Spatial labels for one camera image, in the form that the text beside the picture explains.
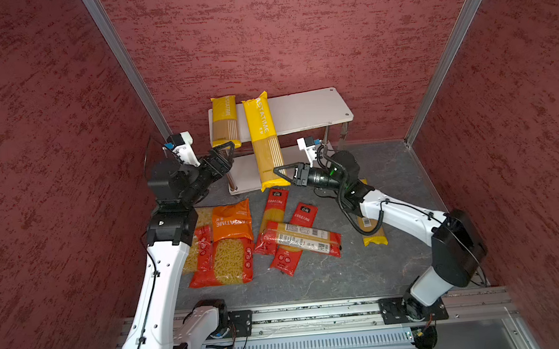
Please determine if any red spaghetti bag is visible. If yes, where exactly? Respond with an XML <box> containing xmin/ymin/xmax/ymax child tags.
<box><xmin>269</xmin><ymin>202</ymin><xmax>319</xmax><ymax>276</ymax></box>
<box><xmin>254</xmin><ymin>188</ymin><xmax>289</xmax><ymax>256</ymax></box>

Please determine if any red macaroni bag small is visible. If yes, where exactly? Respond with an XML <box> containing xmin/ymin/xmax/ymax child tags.
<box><xmin>182</xmin><ymin>225</ymin><xmax>214</xmax><ymax>274</ymax></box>

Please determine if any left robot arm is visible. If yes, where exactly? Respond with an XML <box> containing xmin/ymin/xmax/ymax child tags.
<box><xmin>122</xmin><ymin>142</ymin><xmax>235</xmax><ymax>349</ymax></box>

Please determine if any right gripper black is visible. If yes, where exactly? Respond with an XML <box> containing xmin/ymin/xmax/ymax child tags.
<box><xmin>275</xmin><ymin>157</ymin><xmax>348</xmax><ymax>197</ymax></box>

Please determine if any red spaghetti bag right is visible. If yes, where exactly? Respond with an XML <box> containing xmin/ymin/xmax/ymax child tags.
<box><xmin>269</xmin><ymin>202</ymin><xmax>319</xmax><ymax>276</ymax></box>

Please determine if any corner aluminium post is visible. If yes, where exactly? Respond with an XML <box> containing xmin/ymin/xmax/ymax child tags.
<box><xmin>404</xmin><ymin>0</ymin><xmax>483</xmax><ymax>149</ymax></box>
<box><xmin>81</xmin><ymin>0</ymin><xmax>173</xmax><ymax>140</ymax></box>

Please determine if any red spaghetti bag left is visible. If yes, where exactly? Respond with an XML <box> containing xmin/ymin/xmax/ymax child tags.
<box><xmin>254</xmin><ymin>188</ymin><xmax>289</xmax><ymax>256</ymax></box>

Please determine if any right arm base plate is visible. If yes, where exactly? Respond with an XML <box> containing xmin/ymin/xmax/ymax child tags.
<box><xmin>377</xmin><ymin>296</ymin><xmax>449</xmax><ymax>325</ymax></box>

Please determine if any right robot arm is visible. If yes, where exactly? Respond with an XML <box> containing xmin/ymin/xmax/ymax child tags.
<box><xmin>274</xmin><ymin>149</ymin><xmax>487</xmax><ymax>322</ymax></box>

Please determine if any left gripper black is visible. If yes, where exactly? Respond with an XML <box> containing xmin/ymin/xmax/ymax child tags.
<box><xmin>176</xmin><ymin>141</ymin><xmax>240</xmax><ymax>206</ymax></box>

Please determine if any yellow spaghetti bag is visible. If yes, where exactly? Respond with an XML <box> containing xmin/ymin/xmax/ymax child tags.
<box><xmin>350</xmin><ymin>177</ymin><xmax>390</xmax><ymax>249</ymax></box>
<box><xmin>243</xmin><ymin>91</ymin><xmax>290</xmax><ymax>191</ymax></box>
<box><xmin>211</xmin><ymin>95</ymin><xmax>242</xmax><ymax>149</ymax></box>

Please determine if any white two-tier shelf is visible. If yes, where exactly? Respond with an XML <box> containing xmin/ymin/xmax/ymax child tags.
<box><xmin>209</xmin><ymin>87</ymin><xmax>354</xmax><ymax>195</ymax></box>

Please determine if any clear labelled spaghetti bag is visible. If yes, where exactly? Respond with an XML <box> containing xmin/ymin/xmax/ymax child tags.
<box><xmin>265</xmin><ymin>221</ymin><xmax>342</xmax><ymax>258</ymax></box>

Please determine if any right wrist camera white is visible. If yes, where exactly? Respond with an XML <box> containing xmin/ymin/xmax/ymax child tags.
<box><xmin>296</xmin><ymin>136</ymin><xmax>322</xmax><ymax>168</ymax></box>

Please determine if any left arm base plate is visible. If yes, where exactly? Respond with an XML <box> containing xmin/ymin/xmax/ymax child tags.
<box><xmin>207</xmin><ymin>310</ymin><xmax>254</xmax><ymax>341</ymax></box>

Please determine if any right corner aluminium post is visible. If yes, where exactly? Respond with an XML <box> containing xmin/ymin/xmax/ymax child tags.
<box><xmin>404</xmin><ymin>0</ymin><xmax>483</xmax><ymax>149</ymax></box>

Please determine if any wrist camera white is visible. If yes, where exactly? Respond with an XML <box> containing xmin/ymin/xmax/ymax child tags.
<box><xmin>296</xmin><ymin>136</ymin><xmax>322</xmax><ymax>168</ymax></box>
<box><xmin>163</xmin><ymin>131</ymin><xmax>200</xmax><ymax>167</ymax></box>

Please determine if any red macaroni bag large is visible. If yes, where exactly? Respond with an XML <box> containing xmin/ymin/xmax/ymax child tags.
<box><xmin>189</xmin><ymin>238</ymin><xmax>254</xmax><ymax>289</ymax></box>

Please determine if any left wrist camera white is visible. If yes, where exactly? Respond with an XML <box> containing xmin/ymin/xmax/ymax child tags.
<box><xmin>163</xmin><ymin>131</ymin><xmax>200</xmax><ymax>167</ymax></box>

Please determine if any left corner aluminium post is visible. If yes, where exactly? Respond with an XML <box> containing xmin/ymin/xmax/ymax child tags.
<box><xmin>81</xmin><ymin>0</ymin><xmax>173</xmax><ymax>140</ymax></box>

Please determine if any aluminium rail front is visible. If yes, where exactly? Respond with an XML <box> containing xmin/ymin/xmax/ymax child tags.
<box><xmin>233</xmin><ymin>286</ymin><xmax>521</xmax><ymax>340</ymax></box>

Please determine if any orange pastatime macaroni bag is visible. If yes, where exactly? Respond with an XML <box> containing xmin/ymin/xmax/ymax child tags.
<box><xmin>195</xmin><ymin>199</ymin><xmax>255</xmax><ymax>243</ymax></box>

